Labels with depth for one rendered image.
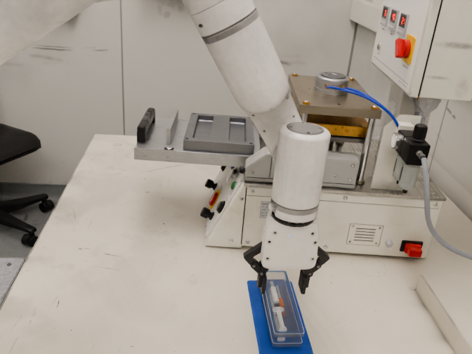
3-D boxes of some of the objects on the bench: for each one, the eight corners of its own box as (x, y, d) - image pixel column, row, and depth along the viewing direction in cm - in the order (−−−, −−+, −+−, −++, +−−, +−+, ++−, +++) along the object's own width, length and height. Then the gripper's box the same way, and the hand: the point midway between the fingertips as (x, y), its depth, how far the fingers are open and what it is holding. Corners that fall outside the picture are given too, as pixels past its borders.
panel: (211, 185, 144) (242, 135, 137) (205, 241, 117) (243, 181, 110) (206, 182, 144) (237, 131, 137) (197, 237, 117) (235, 177, 110)
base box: (386, 197, 147) (399, 144, 140) (430, 271, 114) (449, 208, 106) (212, 184, 146) (215, 130, 139) (204, 256, 112) (207, 190, 105)
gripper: (335, 200, 89) (320, 277, 97) (242, 197, 87) (234, 277, 95) (347, 221, 83) (330, 302, 90) (246, 219, 81) (238, 302, 88)
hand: (282, 283), depth 92 cm, fingers open, 7 cm apart
